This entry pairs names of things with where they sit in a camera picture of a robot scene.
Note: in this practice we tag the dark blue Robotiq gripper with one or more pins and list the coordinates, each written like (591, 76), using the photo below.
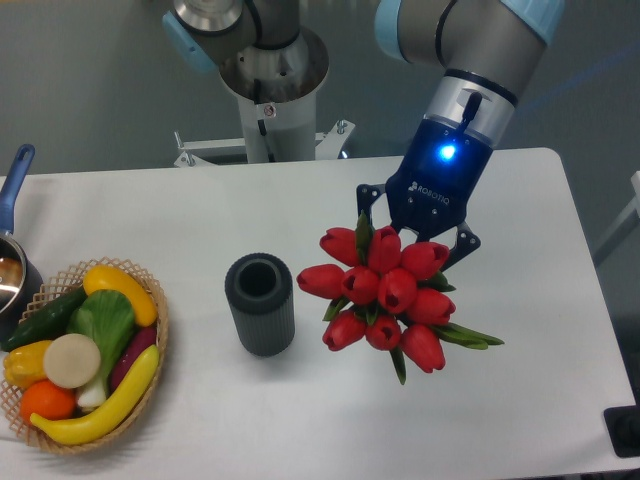
(445, 160)

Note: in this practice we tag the red tulip bouquet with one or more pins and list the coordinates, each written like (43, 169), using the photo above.
(394, 297)

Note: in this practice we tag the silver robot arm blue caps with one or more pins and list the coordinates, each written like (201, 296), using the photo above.
(502, 41)

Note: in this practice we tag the dark grey ribbed vase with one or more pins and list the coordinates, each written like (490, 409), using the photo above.
(259, 290)

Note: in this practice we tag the black device at table edge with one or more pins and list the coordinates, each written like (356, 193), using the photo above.
(623, 428)

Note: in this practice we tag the purple sweet potato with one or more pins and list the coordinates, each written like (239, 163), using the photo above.
(138, 343)

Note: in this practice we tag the yellow squash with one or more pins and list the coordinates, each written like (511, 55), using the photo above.
(105, 277)

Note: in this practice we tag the green bok choy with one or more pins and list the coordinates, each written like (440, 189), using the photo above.
(107, 318)

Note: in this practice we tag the woven wicker basket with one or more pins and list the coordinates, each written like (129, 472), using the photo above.
(63, 282)

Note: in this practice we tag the green cucumber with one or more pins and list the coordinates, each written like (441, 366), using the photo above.
(48, 322)

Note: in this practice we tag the yellow banana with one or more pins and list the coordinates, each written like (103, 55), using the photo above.
(112, 412)

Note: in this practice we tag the orange fruit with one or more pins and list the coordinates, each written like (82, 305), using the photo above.
(48, 400)

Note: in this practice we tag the yellow bell pepper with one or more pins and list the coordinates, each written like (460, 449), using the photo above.
(24, 366)

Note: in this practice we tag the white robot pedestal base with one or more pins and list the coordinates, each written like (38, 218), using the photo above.
(276, 93)

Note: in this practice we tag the white frame at right edge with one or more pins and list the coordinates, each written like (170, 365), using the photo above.
(620, 228)

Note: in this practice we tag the blue handled saucepan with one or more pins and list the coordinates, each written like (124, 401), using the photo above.
(20, 280)

